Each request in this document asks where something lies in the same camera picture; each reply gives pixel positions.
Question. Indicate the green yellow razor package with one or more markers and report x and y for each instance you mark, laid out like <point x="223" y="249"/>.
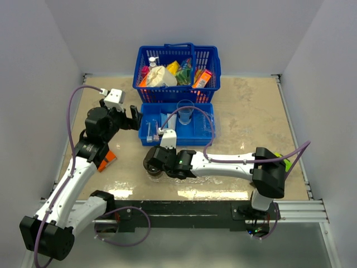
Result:
<point x="287" y="162"/>

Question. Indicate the orange box on table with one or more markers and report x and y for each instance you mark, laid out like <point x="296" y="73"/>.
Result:
<point x="108" y="159"/>

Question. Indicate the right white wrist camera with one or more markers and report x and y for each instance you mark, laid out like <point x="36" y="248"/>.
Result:
<point x="168" y="138"/>

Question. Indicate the white orange toothpaste tube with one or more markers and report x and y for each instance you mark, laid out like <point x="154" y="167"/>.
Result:
<point x="171" y="124"/>

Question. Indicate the pink box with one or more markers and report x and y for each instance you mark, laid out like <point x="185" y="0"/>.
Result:
<point x="144" y="71"/>

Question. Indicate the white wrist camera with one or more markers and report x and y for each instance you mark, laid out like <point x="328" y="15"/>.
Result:
<point x="114" y="98"/>
<point x="168" y="138"/>

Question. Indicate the cream paper bag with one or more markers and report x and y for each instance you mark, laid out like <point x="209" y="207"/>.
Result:
<point x="160" y="77"/>

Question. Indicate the green sponge package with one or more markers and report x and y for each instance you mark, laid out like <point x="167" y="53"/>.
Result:
<point x="183" y="74"/>

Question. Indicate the yellow snack packet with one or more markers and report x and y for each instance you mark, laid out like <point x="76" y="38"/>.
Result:
<point x="173" y="67"/>

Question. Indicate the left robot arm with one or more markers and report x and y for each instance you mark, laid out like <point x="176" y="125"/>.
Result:
<point x="51" y="231"/>

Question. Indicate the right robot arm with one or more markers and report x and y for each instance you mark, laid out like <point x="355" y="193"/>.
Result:
<point x="262" y="168"/>

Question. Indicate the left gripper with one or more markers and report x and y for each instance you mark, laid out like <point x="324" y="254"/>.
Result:
<point x="135" y="120"/>

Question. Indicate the dark brown banded cup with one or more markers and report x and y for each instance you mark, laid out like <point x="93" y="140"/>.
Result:
<point x="153" y="171"/>

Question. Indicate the white-blue wrapped toothbrush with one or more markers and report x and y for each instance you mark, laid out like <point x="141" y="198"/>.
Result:
<point x="149" y="137"/>

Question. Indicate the orange scrub package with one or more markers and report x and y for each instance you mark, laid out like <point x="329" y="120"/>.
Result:
<point x="143" y="83"/>

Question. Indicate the blue plastic shopping basket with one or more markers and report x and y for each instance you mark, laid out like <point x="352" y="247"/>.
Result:
<point x="203" y="57"/>

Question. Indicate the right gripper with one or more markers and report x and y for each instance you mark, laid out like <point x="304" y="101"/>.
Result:
<point x="173" y="150"/>

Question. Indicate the clear blue banded cup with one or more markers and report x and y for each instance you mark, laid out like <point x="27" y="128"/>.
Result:
<point x="185" y="110"/>

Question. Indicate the orange white carton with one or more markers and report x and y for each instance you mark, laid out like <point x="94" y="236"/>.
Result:
<point x="202" y="77"/>

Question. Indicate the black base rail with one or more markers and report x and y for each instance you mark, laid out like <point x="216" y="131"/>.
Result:
<point x="234" y="215"/>

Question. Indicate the blue compartment organizer bin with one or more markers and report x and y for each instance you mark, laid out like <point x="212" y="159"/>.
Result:
<point x="185" y="133"/>

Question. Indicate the clear small textured tray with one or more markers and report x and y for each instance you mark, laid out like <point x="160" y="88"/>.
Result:
<point x="205" y="127"/>

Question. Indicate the white pump bottle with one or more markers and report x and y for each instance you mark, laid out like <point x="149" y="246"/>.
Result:
<point x="152" y="62"/>

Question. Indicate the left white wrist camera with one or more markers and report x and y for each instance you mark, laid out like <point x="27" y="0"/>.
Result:
<point x="114" y="98"/>

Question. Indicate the pink wrapped toothbrush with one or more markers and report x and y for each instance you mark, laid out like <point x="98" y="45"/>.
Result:
<point x="155" y="131"/>

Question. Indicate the clear oval textured tray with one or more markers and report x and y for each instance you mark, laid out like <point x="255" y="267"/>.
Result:
<point x="165" y="179"/>

